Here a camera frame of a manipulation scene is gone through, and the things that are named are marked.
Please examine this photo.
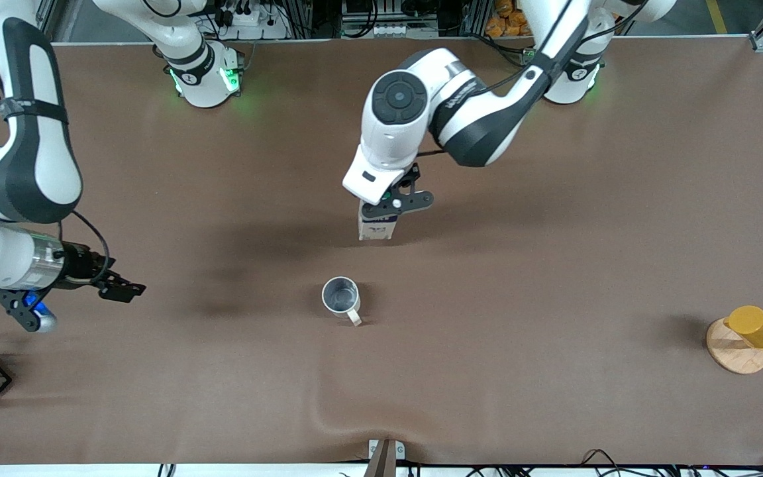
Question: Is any blue milk carton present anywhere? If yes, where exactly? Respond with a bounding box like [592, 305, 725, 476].
[358, 195, 401, 241]

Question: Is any white ribbed HOME mug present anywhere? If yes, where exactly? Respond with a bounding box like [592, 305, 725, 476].
[321, 276, 363, 327]

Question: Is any yellow plastic cup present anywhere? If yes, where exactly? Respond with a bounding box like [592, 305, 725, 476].
[724, 305, 763, 350]

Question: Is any brown table cloth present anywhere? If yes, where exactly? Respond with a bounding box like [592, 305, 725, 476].
[0, 36, 763, 466]

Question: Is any orange snack bag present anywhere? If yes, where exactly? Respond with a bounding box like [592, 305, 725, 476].
[485, 0, 534, 38]

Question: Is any white power strip with plugs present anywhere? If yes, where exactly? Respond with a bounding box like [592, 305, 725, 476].
[217, 5, 291, 40]

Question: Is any round wooden mug stand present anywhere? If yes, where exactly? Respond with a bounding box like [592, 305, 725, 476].
[706, 317, 763, 375]

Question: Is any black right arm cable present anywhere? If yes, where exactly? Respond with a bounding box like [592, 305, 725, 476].
[0, 0, 112, 282]

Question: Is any metal table bracket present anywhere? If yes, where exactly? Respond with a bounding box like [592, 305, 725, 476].
[363, 439, 406, 477]

